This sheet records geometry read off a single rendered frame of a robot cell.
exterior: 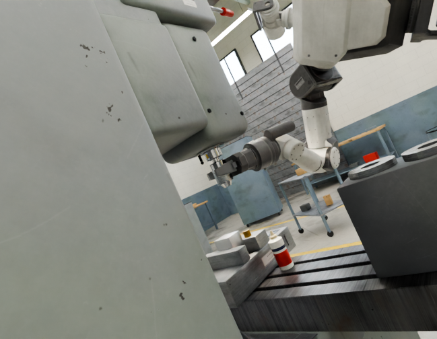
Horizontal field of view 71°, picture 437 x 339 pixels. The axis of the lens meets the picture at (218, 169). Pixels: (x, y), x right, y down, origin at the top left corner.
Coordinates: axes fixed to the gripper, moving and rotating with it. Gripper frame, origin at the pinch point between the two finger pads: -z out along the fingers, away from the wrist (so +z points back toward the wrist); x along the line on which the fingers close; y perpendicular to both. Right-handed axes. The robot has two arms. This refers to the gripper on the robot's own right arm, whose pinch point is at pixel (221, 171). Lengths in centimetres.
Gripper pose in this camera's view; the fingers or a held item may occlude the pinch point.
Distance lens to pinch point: 84.0
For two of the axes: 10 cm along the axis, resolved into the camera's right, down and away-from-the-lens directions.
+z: 8.2, -3.7, 4.3
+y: 4.2, 9.1, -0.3
